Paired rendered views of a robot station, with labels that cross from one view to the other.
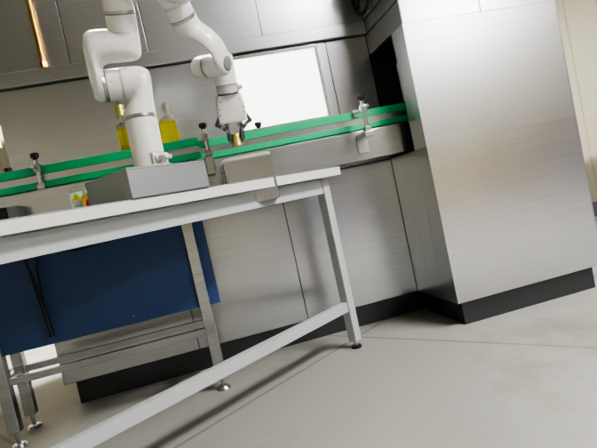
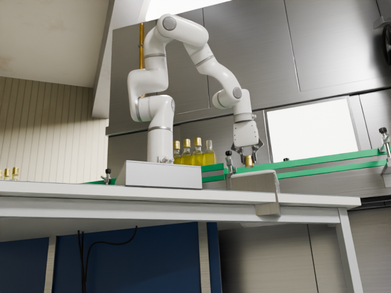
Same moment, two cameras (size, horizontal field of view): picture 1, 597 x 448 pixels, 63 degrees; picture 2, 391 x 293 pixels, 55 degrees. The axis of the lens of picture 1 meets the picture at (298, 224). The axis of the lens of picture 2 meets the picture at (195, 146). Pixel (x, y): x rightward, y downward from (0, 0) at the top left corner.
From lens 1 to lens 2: 0.56 m
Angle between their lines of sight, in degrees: 36
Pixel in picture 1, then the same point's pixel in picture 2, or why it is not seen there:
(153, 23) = (216, 89)
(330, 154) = (352, 186)
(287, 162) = (306, 190)
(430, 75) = not seen: outside the picture
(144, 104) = (161, 120)
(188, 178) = (182, 178)
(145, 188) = (138, 179)
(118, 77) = (147, 101)
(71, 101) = not seen: hidden behind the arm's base
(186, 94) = (231, 137)
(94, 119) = not seen: hidden behind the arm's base
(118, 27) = (150, 65)
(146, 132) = (157, 141)
